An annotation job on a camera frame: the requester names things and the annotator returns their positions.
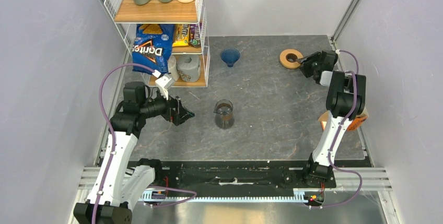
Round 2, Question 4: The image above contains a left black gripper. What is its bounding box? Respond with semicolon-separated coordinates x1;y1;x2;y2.
139;87;194;125

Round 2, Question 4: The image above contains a glass coffee carafe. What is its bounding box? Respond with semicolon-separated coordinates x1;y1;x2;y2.
214;99;235;129

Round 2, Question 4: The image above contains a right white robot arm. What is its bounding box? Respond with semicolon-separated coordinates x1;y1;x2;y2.
298;50;366;187

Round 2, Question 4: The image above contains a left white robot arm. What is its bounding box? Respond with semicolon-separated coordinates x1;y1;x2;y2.
73;81;195;223

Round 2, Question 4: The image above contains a brown paper coffee filter pack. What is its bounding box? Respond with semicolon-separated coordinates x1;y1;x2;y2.
318;108;369;131

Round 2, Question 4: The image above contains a grey toilet paper roll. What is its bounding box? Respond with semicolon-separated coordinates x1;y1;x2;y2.
177;55;201;82

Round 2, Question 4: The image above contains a white toilet paper roll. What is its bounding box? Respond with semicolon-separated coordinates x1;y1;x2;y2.
168;55;180;81

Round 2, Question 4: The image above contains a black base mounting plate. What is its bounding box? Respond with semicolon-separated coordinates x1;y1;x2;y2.
121;159;372;199

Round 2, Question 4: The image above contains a dark brown candy bag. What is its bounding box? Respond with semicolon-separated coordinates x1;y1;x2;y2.
189;24;201;48

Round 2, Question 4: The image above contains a blue Doritos chip bag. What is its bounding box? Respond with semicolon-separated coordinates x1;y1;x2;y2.
132;23;174;74

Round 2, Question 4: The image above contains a yellow M&M candy bag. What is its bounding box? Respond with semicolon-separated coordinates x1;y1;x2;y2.
172;23;190;48

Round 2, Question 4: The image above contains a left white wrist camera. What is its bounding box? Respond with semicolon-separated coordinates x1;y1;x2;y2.
153;70;175;100

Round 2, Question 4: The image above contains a white wire shelf rack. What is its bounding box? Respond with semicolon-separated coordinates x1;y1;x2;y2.
103;0;211;87

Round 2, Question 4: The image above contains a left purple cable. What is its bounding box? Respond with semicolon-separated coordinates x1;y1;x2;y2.
90;63;198;224

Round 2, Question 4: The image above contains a white slotted cable duct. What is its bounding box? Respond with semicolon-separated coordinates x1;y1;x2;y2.
138;189;325;204

